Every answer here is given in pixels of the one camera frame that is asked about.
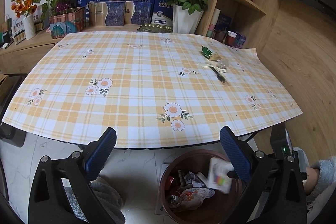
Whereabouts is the green gold snack wrapper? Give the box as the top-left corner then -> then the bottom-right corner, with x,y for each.
202,46 -> 221,61

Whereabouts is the yellow plaid floral tablecloth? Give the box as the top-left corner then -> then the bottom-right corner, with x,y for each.
2,31 -> 302,148

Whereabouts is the purple small box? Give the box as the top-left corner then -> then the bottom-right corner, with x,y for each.
233,33 -> 247,49

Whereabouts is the red cup white lid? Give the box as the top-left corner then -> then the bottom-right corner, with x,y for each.
225,31 -> 237,47

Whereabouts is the white bottle vase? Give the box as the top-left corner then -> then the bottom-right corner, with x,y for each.
23,14 -> 36,40

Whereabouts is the blue gold gift box right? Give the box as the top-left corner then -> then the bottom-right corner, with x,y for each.
125,1 -> 151,25

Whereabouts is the white blue medicine box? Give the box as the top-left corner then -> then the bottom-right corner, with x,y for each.
151,0 -> 173,27

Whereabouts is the blue gold gift box left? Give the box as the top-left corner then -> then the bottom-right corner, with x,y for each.
89,1 -> 126,27

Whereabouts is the orange flower bunch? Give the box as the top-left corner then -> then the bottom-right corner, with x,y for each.
11,0 -> 37,18

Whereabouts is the white printed paper receipt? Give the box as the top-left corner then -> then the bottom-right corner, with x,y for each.
207,157 -> 234,194

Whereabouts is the black snack wrapper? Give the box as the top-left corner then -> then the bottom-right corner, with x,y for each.
211,67 -> 226,83

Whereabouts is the striped flower basket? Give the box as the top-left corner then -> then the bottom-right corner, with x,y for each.
49,7 -> 87,39

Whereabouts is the white flower vase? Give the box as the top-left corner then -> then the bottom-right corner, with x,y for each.
173,5 -> 204,34

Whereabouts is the dark brown cup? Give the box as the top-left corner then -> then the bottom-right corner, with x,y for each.
214,30 -> 227,43

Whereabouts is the beige disposable fork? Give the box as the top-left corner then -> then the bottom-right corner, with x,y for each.
198,63 -> 227,73

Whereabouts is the grey fluffy slipper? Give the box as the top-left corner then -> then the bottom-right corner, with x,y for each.
64,176 -> 127,224

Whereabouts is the gold tray of bottles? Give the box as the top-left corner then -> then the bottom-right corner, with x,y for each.
137,23 -> 173,34

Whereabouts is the brown round trash bin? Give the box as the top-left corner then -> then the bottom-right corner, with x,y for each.
159,149 -> 242,223

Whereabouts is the clear plastic wrapper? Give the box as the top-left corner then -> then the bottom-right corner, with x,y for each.
217,59 -> 229,70

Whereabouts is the stack of paper cups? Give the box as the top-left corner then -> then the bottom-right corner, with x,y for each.
206,9 -> 221,38

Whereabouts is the person's right hand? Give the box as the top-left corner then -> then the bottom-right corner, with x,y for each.
303,166 -> 319,194

